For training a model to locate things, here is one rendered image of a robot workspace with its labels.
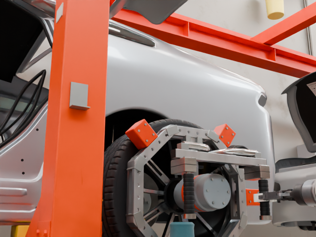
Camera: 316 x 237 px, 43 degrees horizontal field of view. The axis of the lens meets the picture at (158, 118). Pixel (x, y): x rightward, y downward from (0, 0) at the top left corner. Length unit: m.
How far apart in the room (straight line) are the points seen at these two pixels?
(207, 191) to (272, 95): 6.86
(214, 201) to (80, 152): 0.52
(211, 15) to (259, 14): 1.37
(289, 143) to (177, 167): 6.97
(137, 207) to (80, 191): 0.27
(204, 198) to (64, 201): 0.50
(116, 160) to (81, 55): 0.43
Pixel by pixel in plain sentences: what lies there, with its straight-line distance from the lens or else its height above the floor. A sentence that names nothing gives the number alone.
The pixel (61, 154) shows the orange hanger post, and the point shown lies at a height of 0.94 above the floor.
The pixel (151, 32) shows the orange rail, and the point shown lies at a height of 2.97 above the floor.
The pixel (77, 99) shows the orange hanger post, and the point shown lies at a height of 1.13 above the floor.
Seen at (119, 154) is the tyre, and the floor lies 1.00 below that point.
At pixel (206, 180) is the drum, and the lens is 1.47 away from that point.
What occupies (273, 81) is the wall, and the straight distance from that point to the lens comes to 8.39.
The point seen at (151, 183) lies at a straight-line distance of 2.12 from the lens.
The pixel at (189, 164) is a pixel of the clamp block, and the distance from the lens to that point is 1.34.
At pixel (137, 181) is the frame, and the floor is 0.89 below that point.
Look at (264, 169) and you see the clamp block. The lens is 1.56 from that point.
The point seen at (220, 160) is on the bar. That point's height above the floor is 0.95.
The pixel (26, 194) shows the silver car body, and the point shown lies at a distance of 1.78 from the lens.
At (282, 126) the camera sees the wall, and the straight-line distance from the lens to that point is 8.24.
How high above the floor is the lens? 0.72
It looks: 15 degrees up
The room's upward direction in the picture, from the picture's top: straight up
